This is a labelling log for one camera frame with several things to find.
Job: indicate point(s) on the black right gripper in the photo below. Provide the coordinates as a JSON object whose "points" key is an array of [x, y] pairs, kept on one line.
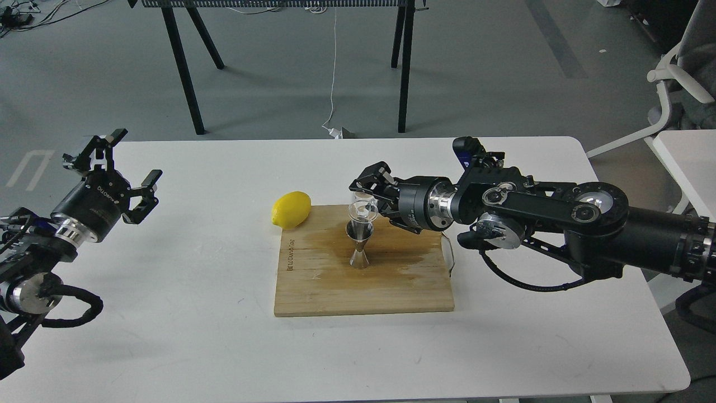
{"points": [[413, 204]]}

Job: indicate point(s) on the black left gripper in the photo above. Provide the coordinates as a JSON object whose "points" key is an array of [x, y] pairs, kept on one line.
{"points": [[104, 194]]}

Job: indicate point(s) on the small clear glass cup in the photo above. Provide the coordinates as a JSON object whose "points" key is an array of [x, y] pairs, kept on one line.
{"points": [[363, 207]]}

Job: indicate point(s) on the steel double jigger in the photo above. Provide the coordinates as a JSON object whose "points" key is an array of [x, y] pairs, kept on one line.
{"points": [[359, 232]]}

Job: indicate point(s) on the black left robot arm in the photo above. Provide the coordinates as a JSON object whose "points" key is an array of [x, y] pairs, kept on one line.
{"points": [[32, 246]]}

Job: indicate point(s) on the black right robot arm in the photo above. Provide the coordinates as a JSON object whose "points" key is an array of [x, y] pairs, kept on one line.
{"points": [[588, 226]]}

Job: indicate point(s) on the wooden cutting board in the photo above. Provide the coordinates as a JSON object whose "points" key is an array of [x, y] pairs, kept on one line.
{"points": [[407, 273]]}

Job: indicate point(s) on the yellow lemon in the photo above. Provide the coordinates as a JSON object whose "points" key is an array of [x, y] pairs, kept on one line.
{"points": [[291, 210]]}

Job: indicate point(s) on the white side table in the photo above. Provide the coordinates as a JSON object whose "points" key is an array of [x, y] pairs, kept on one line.
{"points": [[689, 156]]}

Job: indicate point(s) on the white office chair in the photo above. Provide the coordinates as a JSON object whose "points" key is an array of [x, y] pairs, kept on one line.
{"points": [[684, 79]]}

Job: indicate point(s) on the black metal table frame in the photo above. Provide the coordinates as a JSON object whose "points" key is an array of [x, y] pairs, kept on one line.
{"points": [[293, 43]]}

